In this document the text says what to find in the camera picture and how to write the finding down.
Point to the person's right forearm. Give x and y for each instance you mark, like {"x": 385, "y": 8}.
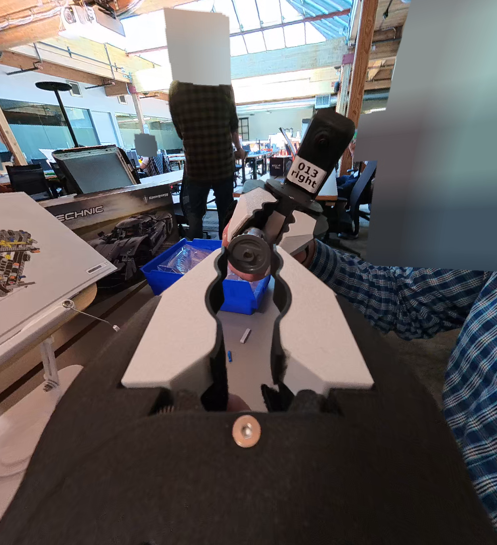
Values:
{"x": 380, "y": 293}

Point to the lego instruction booklet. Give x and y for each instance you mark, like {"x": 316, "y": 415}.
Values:
{"x": 39, "y": 264}

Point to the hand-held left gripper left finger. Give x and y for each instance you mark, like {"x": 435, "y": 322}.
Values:
{"x": 172, "y": 336}

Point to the black floor lamp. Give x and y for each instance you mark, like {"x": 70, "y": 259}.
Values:
{"x": 61, "y": 106}

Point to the grey lego gear assembly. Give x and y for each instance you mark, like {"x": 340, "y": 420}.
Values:
{"x": 248, "y": 255}

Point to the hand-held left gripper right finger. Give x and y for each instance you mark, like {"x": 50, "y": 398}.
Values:
{"x": 321, "y": 336}

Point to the black office chair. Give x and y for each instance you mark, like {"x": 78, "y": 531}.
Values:
{"x": 359, "y": 196}
{"x": 29, "y": 181}

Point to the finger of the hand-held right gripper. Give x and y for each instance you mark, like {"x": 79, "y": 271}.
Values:
{"x": 248, "y": 208}
{"x": 301, "y": 234}

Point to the lego pieces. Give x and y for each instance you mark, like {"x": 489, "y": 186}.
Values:
{"x": 244, "y": 335}

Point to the tilted panel on stand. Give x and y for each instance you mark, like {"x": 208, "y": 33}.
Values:
{"x": 95, "y": 168}

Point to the clear plastic bag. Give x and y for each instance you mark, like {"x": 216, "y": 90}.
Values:
{"x": 184, "y": 259}

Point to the dark lego set box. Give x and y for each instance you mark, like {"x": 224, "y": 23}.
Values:
{"x": 116, "y": 230}

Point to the blue plastic bin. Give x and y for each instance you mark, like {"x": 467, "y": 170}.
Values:
{"x": 240, "y": 298}

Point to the white book stand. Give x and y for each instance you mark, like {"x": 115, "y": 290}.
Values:
{"x": 18, "y": 425}

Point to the person's right hand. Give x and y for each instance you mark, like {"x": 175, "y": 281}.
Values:
{"x": 306, "y": 255}

